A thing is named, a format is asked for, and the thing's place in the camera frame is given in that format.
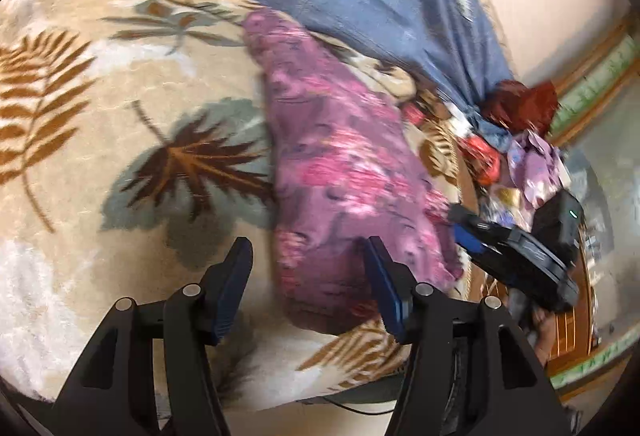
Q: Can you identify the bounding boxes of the light purple floral cloth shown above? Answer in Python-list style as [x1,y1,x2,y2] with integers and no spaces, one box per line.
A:
[506,130,570,211]

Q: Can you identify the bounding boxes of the beige leaf-pattern fleece blanket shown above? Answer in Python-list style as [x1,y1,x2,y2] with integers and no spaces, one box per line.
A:
[0,0,482,412]

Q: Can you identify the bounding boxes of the purple floral garment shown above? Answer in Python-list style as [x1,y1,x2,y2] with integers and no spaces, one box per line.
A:
[243,8,462,335]

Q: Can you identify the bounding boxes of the dark red cloth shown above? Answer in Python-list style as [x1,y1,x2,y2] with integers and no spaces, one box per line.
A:
[480,80,559,137]

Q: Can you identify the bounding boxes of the person's right hand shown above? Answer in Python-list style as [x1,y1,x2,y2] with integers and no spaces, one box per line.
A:
[532,306,556,367]

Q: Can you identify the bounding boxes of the black floor cable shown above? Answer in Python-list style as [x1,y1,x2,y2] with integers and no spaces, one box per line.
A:
[299,395,402,417]

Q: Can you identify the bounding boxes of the red plastic bag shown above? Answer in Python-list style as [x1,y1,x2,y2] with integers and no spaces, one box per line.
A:
[458,135,500,187]

